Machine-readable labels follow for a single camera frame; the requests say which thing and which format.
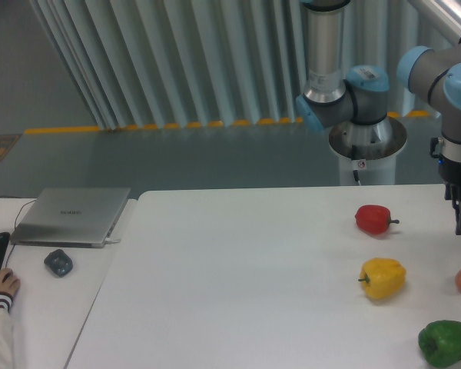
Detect yellow bell pepper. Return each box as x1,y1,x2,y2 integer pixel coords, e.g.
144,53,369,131
358,258,406,300

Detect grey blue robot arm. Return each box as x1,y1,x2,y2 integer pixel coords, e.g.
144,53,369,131
296,1,461,234

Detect person's hand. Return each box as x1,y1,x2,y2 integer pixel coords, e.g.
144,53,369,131
0,268,21,297

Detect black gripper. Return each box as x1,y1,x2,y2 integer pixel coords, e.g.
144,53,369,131
429,137,461,235

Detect black laptop cable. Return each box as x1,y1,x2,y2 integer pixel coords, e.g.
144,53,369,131
0,195,38,233

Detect black mouse cable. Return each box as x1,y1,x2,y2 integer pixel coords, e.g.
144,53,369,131
3,242,16,270

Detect dark grey earbuds case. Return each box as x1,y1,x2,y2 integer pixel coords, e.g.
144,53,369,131
44,249,73,278

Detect green bell pepper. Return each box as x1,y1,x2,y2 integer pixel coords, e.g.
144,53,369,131
418,320,461,368

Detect red bell pepper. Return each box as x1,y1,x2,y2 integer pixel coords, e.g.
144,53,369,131
355,204,400,235

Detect silver closed laptop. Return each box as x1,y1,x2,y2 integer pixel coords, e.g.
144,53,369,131
10,188,130,248

